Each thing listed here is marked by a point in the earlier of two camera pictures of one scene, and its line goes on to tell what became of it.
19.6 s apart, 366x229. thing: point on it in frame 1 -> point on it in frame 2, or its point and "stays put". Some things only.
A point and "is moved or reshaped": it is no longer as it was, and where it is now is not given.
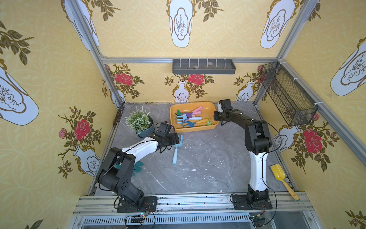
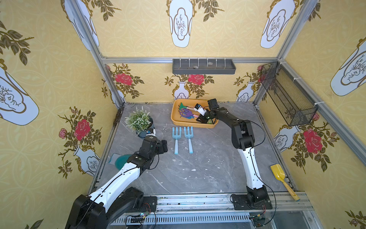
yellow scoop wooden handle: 279,174 stays put
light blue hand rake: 174,160 is moved or reshaped
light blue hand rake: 185,118 -> 189,136
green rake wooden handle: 178,113 -> 181,106
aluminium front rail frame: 195,212 stays put
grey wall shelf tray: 203,66 stays put
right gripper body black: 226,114 -> 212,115
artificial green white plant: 138,120 stays put
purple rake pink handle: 189,114 is moved or reshaped
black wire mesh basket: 296,105 stays put
